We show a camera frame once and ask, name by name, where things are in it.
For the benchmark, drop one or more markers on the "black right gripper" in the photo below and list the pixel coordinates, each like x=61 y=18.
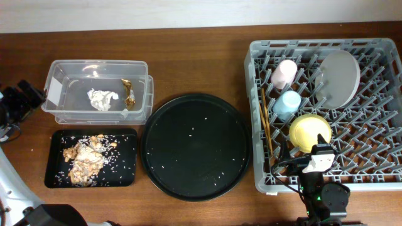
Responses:
x=284 y=154

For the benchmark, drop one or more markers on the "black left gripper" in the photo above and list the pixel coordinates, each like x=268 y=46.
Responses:
x=37 y=97

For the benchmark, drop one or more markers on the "yellow bowl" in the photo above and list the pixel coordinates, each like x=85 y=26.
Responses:
x=304 y=131

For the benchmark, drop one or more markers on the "wooden chopstick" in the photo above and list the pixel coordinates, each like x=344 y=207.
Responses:
x=263 y=122
x=266 y=119

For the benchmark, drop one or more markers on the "blue cup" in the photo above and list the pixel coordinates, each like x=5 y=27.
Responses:
x=287 y=104

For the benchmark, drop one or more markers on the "grey round plate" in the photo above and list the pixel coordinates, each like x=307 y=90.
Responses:
x=338 y=80

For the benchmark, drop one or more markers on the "pink cup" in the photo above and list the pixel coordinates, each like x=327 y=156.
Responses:
x=284 y=74

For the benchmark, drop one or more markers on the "white tissue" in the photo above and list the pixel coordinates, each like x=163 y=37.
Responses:
x=101 y=100

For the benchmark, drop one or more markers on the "nuts and rice food waste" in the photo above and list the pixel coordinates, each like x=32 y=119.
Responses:
x=87 y=160

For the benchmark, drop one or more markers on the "gold snack wrapper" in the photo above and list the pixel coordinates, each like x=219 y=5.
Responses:
x=130 y=98

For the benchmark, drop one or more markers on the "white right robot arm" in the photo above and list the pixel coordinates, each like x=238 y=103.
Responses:
x=325 y=202

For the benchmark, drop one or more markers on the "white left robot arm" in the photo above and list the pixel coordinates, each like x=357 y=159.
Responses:
x=19 y=205

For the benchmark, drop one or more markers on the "clear plastic waste bin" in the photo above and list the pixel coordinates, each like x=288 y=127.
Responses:
x=68 y=82

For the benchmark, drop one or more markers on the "grey dishwasher rack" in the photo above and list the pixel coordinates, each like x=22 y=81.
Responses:
x=366 y=132

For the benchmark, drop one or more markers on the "round black serving tray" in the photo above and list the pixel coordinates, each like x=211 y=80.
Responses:
x=196 y=147

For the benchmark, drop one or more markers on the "black rectangular tray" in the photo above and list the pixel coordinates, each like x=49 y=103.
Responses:
x=120 y=166

